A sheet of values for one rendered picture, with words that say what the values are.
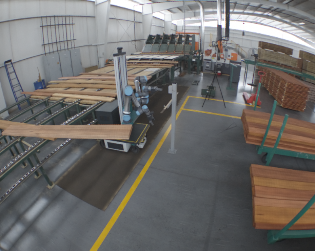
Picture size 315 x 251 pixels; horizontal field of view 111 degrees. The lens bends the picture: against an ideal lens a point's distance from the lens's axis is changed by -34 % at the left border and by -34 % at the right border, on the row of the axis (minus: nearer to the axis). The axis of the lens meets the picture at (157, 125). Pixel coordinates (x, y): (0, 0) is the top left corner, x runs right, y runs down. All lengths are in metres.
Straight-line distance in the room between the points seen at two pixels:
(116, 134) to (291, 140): 2.80
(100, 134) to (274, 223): 2.21
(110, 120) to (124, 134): 0.98
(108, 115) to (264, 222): 2.69
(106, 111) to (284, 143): 3.17
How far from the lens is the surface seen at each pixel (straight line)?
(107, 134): 1.97
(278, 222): 1.94
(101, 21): 12.25
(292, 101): 6.81
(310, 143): 3.38
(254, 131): 2.85
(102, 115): 2.88
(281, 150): 3.15
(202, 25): 13.11
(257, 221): 1.83
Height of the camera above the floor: 1.94
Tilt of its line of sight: 30 degrees down
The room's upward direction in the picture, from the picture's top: 1 degrees counter-clockwise
